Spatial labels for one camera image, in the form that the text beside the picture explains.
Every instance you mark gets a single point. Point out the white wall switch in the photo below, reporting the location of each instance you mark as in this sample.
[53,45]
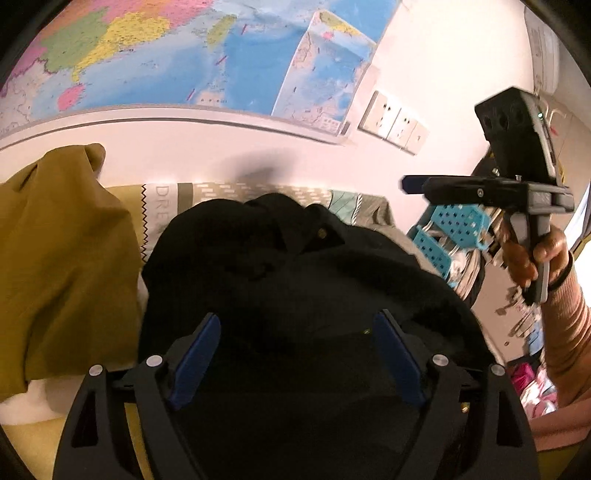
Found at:
[418,138]

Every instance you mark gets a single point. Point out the pink bag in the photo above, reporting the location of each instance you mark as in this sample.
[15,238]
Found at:
[535,392]

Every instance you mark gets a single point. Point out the blue plastic basket rack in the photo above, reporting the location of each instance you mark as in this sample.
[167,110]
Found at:
[455,221]

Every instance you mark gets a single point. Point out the small map sheet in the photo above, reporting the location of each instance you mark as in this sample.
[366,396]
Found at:
[323,74]

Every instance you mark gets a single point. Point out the person's right hand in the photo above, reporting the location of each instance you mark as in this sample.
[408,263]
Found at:
[545,249]

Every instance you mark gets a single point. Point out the white cloth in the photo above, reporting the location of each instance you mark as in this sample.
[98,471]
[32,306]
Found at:
[46,401]

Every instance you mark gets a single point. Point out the white wall socket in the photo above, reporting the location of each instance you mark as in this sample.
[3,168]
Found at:
[378,113]
[401,128]

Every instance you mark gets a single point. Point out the black garment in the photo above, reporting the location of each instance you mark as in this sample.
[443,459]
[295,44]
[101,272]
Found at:
[286,286]

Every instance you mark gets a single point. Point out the mustard yellow garment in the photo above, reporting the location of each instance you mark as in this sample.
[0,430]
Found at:
[60,258]

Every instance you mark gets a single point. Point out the patterned bedsheet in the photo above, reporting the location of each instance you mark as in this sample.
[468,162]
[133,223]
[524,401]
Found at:
[207,191]

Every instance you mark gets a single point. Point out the white air conditioner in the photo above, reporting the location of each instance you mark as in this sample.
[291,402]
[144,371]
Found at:
[545,50]

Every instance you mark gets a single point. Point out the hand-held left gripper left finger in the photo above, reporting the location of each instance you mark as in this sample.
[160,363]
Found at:
[196,364]

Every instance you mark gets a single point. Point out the large wall map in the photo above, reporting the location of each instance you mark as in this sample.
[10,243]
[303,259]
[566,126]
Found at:
[138,60]

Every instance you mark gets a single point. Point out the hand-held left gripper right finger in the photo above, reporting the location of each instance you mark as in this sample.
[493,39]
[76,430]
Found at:
[399,360]

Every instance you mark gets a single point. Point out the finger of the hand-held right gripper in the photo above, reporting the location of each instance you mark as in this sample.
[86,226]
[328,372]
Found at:
[411,183]

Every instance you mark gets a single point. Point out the person's right forearm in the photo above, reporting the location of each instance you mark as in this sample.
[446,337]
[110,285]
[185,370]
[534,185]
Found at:
[568,332]

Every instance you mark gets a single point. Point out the black wrist band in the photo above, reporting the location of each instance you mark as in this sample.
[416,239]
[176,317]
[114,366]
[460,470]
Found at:
[564,277]

